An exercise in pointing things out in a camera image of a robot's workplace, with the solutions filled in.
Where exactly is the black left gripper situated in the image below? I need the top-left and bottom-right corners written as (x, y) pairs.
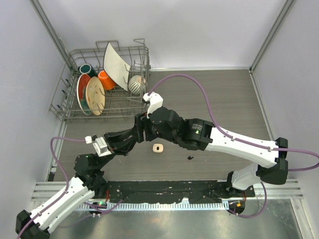
top-left (96, 129), bottom-right (136, 170)

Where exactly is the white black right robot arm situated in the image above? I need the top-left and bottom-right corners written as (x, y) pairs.
top-left (134, 107), bottom-right (288, 197)

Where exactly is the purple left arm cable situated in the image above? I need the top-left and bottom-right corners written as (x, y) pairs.
top-left (17, 136), bottom-right (123, 239)

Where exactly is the red green round plate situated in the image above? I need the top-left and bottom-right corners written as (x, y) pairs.
top-left (76, 74), bottom-right (92, 116)

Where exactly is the white slotted cable duct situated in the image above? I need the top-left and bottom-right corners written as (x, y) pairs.
top-left (74, 201), bottom-right (229, 212)

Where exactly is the beige speckled round plate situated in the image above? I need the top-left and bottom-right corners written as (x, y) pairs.
top-left (85, 77), bottom-right (105, 116)

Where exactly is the striped black white cup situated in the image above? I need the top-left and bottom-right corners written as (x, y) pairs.
top-left (128, 75), bottom-right (147, 95)

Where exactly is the dark green mug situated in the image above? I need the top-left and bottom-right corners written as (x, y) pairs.
top-left (78, 63), bottom-right (98, 78)

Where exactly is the orange mug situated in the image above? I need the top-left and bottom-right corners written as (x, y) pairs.
top-left (98, 71), bottom-right (116, 91)

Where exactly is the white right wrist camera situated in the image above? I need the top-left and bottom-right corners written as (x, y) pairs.
top-left (143, 92), bottom-right (163, 119)

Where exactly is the beige earbud charging case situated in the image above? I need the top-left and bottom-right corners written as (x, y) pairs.
top-left (152, 143), bottom-right (164, 153)

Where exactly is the white square plate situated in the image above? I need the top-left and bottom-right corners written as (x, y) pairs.
top-left (103, 41), bottom-right (131, 92)

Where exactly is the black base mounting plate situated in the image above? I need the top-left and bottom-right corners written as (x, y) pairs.
top-left (95, 180), bottom-right (255, 204)

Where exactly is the aluminium frame rail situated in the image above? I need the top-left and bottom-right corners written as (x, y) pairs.
top-left (30, 179), bottom-right (304, 202)

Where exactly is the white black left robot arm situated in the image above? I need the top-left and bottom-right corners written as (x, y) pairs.
top-left (15, 129), bottom-right (143, 239)

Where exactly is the grey wire dish rack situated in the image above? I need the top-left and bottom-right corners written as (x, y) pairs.
top-left (49, 38), bottom-right (150, 121)

